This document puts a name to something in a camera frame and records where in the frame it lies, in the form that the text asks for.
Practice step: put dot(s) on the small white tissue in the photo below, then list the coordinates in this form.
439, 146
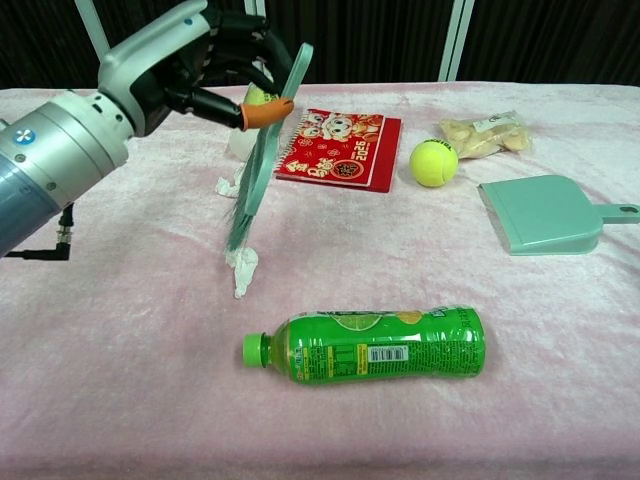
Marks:
227, 186

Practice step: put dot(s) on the green plastic drink bottle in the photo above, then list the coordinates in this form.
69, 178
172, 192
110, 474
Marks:
380, 350

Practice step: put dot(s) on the pink plush tablecloth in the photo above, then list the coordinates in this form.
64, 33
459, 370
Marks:
320, 280

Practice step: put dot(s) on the clear tennis ball tube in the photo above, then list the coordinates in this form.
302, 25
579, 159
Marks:
242, 145

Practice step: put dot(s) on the green dustpan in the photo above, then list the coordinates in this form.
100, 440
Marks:
540, 215

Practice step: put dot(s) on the tubed yellow tennis ball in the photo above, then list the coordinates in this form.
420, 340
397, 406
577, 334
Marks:
256, 96

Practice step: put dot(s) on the loose yellow tennis ball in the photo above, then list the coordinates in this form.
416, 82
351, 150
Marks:
434, 163

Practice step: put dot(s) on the red 2026 spiral calendar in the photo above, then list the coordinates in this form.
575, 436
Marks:
340, 150

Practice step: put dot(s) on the green hand broom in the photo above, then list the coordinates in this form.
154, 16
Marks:
257, 175

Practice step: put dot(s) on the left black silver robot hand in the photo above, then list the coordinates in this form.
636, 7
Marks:
145, 60

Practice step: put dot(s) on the clear snack bag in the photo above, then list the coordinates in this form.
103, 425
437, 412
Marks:
482, 135

